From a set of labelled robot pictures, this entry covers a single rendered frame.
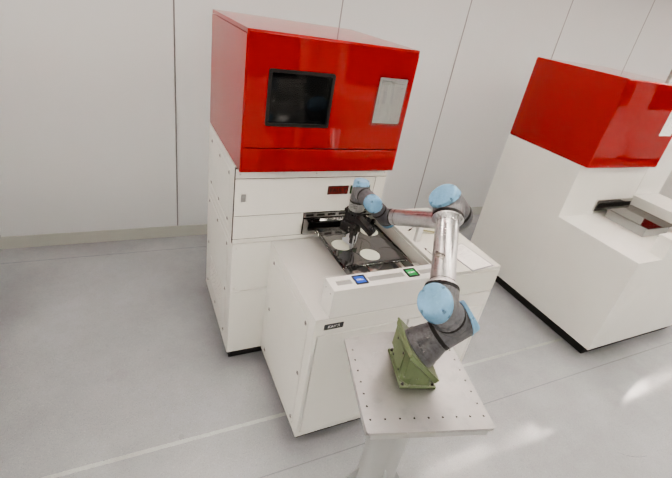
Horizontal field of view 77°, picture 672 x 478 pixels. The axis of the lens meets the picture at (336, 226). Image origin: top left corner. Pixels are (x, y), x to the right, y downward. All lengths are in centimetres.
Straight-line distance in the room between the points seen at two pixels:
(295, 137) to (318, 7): 174
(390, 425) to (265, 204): 116
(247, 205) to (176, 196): 164
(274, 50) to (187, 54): 157
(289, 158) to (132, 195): 190
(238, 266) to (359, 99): 103
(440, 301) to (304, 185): 102
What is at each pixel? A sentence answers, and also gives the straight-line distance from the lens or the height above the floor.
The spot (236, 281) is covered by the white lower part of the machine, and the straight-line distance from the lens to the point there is 232.
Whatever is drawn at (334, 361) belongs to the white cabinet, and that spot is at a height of 56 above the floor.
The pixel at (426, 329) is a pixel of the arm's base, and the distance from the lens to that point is 154.
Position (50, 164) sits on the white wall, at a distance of 357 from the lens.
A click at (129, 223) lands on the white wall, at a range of 376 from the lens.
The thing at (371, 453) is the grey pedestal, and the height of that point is 39.
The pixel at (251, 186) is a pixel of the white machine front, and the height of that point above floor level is 113.
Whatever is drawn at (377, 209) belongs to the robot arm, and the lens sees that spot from 187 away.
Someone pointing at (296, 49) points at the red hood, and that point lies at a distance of 188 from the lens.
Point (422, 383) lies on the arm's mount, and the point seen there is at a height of 84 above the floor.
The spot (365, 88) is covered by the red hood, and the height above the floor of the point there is 163.
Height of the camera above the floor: 197
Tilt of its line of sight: 28 degrees down
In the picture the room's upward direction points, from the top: 10 degrees clockwise
